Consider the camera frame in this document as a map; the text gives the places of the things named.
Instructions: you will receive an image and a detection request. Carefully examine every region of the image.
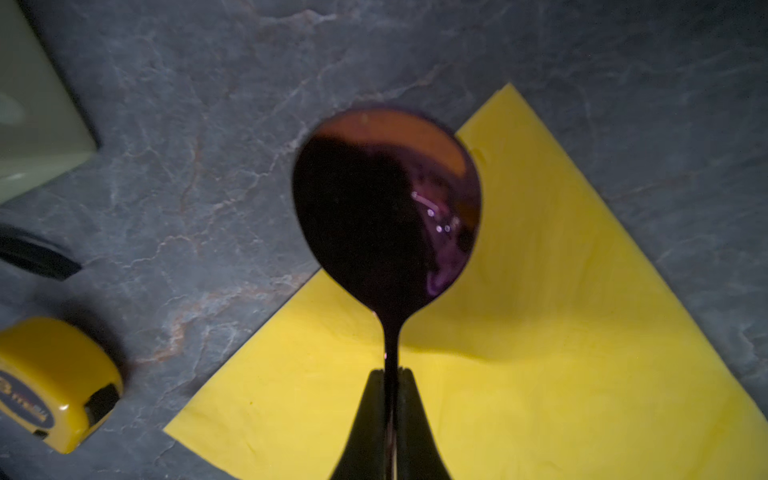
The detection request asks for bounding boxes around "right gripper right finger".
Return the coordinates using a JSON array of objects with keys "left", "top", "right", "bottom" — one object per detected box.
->
[{"left": 395, "top": 368, "right": 451, "bottom": 480}]

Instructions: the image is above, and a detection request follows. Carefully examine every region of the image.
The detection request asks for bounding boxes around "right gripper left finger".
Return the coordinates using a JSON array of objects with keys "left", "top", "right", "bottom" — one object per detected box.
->
[{"left": 330, "top": 370, "right": 387, "bottom": 480}]

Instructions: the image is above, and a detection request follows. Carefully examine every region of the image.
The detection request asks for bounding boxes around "yellow paper napkin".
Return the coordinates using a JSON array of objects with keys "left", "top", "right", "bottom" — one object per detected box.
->
[{"left": 165, "top": 86, "right": 767, "bottom": 479}]

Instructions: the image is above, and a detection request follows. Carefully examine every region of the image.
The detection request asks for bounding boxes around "purple metal spoon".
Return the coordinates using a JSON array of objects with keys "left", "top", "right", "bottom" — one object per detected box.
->
[{"left": 292, "top": 105, "right": 482, "bottom": 410}]

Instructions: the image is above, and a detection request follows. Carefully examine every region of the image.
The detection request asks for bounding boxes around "yellow tape measure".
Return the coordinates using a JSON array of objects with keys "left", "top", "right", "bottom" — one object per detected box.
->
[{"left": 0, "top": 221, "right": 125, "bottom": 455}]

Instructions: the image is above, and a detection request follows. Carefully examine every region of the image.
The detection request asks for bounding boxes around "light green perforated basket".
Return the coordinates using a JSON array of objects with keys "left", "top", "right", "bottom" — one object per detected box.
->
[{"left": 1, "top": 1, "right": 97, "bottom": 202}]

